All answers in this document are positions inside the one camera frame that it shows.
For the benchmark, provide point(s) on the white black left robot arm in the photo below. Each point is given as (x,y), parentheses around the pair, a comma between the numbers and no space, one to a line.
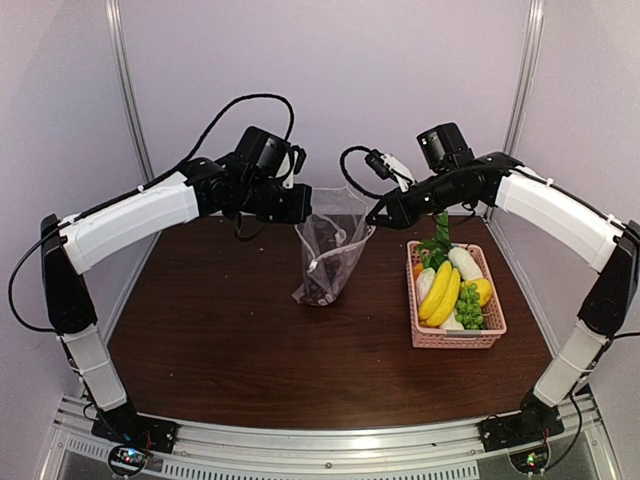
(79,243)

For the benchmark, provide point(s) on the white vegetable at front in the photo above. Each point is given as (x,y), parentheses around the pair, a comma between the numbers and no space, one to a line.
(452,323)

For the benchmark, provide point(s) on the small napa cabbage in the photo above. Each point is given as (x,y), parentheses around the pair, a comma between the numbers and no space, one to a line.
(423,283)

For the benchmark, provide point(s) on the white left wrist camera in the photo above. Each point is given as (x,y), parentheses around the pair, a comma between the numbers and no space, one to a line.
(291,166)

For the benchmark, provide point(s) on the right aluminium frame post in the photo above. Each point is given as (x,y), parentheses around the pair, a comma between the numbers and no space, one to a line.
(527,69)

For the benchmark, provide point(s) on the circuit board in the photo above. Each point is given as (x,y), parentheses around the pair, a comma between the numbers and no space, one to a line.
(126,461)
(530,461)

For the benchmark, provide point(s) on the aluminium frame post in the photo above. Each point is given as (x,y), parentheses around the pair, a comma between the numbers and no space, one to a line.
(117,36)
(527,69)

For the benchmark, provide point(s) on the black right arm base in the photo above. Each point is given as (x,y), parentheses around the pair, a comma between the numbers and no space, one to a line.
(517,429)

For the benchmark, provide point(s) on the aluminium front rail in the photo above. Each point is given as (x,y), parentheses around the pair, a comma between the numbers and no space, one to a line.
(446,450)

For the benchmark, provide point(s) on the green leafy vegetable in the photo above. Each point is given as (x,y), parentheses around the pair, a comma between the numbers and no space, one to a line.
(434,251)

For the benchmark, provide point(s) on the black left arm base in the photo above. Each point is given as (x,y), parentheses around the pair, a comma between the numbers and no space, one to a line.
(124,425)

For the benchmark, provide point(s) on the right circuit board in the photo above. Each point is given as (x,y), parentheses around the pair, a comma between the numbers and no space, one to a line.
(530,461)

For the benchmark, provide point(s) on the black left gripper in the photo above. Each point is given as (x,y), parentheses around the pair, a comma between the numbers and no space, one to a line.
(299,210)

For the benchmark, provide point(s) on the small orange fruit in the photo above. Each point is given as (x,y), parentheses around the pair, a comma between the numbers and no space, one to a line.
(417,270)

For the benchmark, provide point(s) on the dark red grape bunch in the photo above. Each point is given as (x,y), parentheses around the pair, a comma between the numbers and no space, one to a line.
(323,279)

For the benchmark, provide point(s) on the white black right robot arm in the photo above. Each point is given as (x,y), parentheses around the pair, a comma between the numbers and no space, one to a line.
(608,247)

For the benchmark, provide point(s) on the pink plastic basket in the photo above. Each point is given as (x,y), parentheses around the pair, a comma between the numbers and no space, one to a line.
(425,337)

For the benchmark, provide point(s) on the white radish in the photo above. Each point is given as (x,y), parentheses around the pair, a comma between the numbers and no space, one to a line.
(461,259)

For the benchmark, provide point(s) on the clear zip top bag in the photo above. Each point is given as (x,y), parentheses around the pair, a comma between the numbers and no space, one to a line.
(337,225)

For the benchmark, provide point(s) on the yellow banana bunch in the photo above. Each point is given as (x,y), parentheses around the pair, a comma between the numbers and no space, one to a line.
(440,301)

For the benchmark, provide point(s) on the yellow lemon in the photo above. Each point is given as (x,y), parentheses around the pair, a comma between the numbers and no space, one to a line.
(482,287)

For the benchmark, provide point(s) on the left aluminium frame post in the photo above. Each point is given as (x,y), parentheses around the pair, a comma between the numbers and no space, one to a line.
(117,36)

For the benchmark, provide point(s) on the green grape bunch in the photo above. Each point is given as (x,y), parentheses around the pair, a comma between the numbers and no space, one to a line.
(468,310)

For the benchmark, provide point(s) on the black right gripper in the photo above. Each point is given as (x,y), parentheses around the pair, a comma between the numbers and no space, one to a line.
(405,216)

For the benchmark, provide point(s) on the left circuit board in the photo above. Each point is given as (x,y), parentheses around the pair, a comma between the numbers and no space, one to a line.
(126,461)

